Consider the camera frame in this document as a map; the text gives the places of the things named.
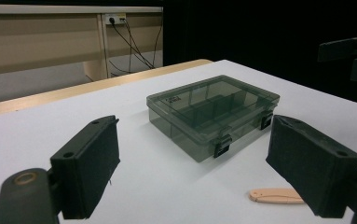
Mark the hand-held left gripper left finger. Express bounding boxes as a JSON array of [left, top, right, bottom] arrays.
[[49, 115, 121, 220]]

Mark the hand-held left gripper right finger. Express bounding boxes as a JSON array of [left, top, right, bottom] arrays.
[[265, 114, 357, 218]]

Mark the small beige oblong plastic item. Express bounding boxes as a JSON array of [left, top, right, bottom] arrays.
[[248, 188, 305, 205]]

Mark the grey transparent compartment box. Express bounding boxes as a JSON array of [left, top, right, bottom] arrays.
[[145, 74, 281, 163]]

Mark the white board table cover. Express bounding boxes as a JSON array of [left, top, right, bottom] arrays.
[[0, 59, 357, 224]]

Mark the black curtain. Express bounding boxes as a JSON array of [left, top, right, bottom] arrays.
[[162, 0, 357, 108]]

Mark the bundle of black cables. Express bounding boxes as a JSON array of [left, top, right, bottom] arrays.
[[108, 18, 164, 77]]

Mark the white wall socket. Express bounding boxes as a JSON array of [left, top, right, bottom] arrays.
[[104, 12, 127, 25]]

